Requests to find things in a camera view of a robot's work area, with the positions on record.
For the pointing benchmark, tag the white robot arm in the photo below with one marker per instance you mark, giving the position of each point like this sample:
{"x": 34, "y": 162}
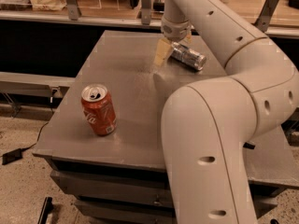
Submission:
{"x": 205, "y": 124}

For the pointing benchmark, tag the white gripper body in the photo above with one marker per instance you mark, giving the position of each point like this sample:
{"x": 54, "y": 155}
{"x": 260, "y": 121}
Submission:
{"x": 176, "y": 31}

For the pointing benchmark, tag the grey metal bracket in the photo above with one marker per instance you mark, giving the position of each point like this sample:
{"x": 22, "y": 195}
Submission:
{"x": 73, "y": 10}
{"x": 266, "y": 14}
{"x": 145, "y": 12}

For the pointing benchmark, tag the grey metal bracket left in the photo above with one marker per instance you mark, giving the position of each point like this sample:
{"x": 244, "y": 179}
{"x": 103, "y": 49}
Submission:
{"x": 73, "y": 10}

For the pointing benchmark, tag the black object on floor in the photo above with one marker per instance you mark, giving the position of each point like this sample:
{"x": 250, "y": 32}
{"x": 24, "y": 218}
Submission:
{"x": 46, "y": 209}

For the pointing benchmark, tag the silver blue redbull can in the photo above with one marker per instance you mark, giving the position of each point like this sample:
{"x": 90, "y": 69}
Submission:
{"x": 188, "y": 56}

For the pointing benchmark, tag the red coca-cola can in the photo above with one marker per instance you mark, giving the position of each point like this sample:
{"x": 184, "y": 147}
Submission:
{"x": 98, "y": 109}

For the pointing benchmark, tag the black power adapter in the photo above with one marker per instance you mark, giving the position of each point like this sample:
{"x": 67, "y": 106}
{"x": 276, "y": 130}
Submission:
{"x": 11, "y": 156}

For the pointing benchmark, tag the grey drawer cabinet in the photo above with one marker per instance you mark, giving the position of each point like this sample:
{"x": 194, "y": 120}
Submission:
{"x": 122, "y": 176}

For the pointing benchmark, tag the grey metal bracket middle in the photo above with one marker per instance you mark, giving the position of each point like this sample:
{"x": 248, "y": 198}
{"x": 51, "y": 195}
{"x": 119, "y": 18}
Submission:
{"x": 145, "y": 12}

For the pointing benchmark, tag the blue white chip bag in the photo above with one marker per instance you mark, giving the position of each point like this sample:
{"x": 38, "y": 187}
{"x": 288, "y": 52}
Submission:
{"x": 248, "y": 146}

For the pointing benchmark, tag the grey metal bracket right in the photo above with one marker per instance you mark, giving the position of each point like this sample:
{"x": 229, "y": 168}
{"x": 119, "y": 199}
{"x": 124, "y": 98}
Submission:
{"x": 266, "y": 14}

